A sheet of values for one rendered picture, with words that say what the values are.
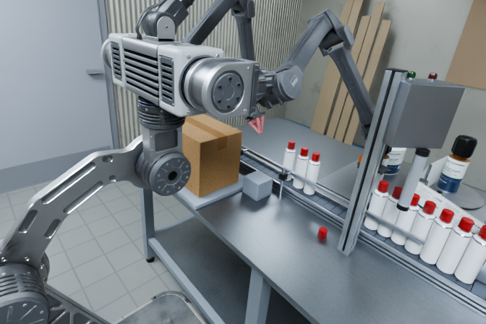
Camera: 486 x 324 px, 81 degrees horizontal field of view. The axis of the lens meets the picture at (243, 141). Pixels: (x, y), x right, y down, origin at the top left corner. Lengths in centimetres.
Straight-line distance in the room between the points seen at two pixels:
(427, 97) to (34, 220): 111
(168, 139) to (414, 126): 72
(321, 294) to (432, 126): 60
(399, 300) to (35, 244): 108
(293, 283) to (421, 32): 365
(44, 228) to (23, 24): 222
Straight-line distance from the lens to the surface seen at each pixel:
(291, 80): 75
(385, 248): 124
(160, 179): 89
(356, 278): 113
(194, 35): 117
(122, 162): 95
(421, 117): 95
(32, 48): 301
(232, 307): 171
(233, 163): 135
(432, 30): 421
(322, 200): 135
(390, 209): 119
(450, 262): 120
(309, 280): 106
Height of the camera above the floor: 159
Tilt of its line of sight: 23 degrees down
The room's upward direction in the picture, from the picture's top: 5 degrees clockwise
